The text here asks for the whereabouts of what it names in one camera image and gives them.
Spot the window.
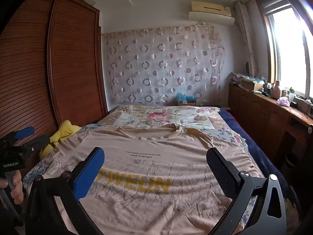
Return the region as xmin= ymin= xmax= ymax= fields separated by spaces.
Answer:
xmin=255 ymin=0 xmax=313 ymax=98

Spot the wooden slatted wardrobe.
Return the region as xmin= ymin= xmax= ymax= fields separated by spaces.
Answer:
xmin=0 ymin=0 xmax=109 ymax=177

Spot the black trash bin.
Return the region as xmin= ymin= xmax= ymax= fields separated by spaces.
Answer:
xmin=285 ymin=153 xmax=299 ymax=174

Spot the navy blue blanket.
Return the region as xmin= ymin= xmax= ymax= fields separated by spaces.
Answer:
xmin=219 ymin=108 xmax=301 ymax=226

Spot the stack of magazines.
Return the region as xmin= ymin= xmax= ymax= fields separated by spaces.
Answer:
xmin=231 ymin=72 xmax=242 ymax=86

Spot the person's left hand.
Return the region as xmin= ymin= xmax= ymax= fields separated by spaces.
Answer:
xmin=0 ymin=170 xmax=24 ymax=205

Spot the yellow cloth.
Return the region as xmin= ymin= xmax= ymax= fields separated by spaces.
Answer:
xmin=39 ymin=120 xmax=82 ymax=159

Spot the circle-patterned sheer curtain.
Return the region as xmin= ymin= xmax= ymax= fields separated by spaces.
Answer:
xmin=101 ymin=23 xmax=225 ymax=104

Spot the cardboard box with blue items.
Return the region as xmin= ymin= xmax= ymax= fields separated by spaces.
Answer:
xmin=176 ymin=92 xmax=197 ymax=107

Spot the wall air conditioner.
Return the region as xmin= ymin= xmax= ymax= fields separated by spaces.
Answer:
xmin=188 ymin=0 xmax=236 ymax=25

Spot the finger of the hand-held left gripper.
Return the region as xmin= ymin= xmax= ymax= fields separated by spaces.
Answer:
xmin=10 ymin=126 xmax=35 ymax=141
xmin=23 ymin=135 xmax=51 ymax=153

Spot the beige printed t-shirt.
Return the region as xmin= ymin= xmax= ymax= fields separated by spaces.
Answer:
xmin=40 ymin=124 xmax=266 ymax=235

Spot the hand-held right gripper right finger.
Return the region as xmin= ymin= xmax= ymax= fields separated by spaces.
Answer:
xmin=206 ymin=147 xmax=286 ymax=235

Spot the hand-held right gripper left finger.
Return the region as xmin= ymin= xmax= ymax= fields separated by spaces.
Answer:
xmin=26 ymin=147 xmax=105 ymax=235

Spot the wooden side cabinet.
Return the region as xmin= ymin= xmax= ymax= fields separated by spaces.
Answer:
xmin=228 ymin=83 xmax=313 ymax=172

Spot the pink bottle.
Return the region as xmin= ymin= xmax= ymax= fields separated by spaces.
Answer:
xmin=270 ymin=80 xmax=282 ymax=99

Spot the open cardboard box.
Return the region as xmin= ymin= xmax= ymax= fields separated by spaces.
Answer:
xmin=241 ymin=78 xmax=264 ymax=92

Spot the blue floral white sheet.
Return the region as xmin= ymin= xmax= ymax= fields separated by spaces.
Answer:
xmin=23 ymin=124 xmax=250 ymax=191

